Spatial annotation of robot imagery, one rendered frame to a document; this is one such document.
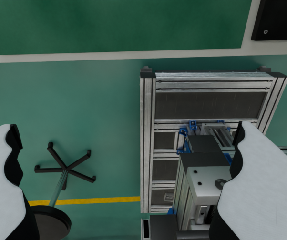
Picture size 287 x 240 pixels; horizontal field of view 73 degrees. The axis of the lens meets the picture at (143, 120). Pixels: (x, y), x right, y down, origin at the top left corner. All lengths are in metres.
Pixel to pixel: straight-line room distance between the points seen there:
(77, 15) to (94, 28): 0.04
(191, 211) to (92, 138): 1.21
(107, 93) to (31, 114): 0.59
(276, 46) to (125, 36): 0.39
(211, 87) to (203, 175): 0.76
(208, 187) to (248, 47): 0.36
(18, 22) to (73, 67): 0.83
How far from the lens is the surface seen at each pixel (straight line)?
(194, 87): 1.16
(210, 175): 0.52
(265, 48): 0.62
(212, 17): 0.54
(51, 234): 1.58
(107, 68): 1.33
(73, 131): 1.61
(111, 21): 0.51
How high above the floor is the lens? 1.26
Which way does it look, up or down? 58 degrees down
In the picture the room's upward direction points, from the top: 176 degrees clockwise
